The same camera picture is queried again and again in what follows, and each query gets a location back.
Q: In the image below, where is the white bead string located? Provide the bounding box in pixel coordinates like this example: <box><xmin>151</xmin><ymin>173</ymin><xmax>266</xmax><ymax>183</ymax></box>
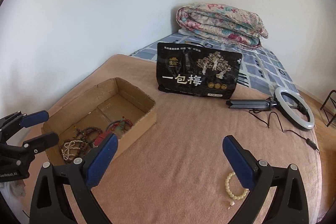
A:
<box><xmin>60</xmin><ymin>139</ymin><xmax>82</xmax><ymax>164</ymax></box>

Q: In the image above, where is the red strap watch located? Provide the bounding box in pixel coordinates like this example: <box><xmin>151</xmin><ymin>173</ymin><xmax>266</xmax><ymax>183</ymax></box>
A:
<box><xmin>93</xmin><ymin>132</ymin><xmax>109</xmax><ymax>147</ymax></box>

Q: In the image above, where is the white gloved hand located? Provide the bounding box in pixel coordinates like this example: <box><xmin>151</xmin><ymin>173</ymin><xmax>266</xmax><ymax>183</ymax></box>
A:
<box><xmin>1</xmin><ymin>180</ymin><xmax>29</xmax><ymax>223</ymax></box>

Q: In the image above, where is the cardboard box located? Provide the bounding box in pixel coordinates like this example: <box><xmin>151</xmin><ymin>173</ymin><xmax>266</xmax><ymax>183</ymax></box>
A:
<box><xmin>42</xmin><ymin>77</ymin><xmax>157</xmax><ymax>165</ymax></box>

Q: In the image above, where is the black clothes rack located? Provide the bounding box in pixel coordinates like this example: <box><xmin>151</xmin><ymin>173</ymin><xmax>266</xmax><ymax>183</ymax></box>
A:
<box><xmin>320</xmin><ymin>89</ymin><xmax>336</xmax><ymax>127</ymax></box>

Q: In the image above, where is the blue checked bed sheet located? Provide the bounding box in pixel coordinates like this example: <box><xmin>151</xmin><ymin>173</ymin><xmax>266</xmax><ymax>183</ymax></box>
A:
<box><xmin>131</xmin><ymin>33</ymin><xmax>298</xmax><ymax>95</ymax></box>

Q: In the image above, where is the black snack bag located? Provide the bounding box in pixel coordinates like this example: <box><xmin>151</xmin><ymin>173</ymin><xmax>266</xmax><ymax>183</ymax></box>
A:
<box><xmin>156</xmin><ymin>42</ymin><xmax>242</xmax><ymax>100</ymax></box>

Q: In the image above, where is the folded floral quilt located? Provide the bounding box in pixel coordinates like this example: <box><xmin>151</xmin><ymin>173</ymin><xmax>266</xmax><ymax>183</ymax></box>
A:
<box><xmin>175</xmin><ymin>2</ymin><xmax>269</xmax><ymax>50</ymax></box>

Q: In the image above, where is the brown wooden bead necklace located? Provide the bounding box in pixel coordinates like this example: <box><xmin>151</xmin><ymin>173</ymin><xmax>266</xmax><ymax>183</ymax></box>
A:
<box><xmin>59</xmin><ymin>126</ymin><xmax>104</xmax><ymax>162</ymax></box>

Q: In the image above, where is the cream bead bracelet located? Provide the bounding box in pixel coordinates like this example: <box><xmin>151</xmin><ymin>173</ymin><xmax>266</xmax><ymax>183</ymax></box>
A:
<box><xmin>224</xmin><ymin>170</ymin><xmax>250</xmax><ymax>200</ymax></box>

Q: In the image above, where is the black ring light cable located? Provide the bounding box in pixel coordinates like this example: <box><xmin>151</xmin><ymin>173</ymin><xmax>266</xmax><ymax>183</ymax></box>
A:
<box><xmin>248</xmin><ymin>108</ymin><xmax>320</xmax><ymax>152</ymax></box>

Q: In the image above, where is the ring light with tripod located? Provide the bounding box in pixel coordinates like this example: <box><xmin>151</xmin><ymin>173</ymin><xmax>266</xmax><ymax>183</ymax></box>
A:
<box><xmin>226</xmin><ymin>87</ymin><xmax>315</xmax><ymax>131</ymax></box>

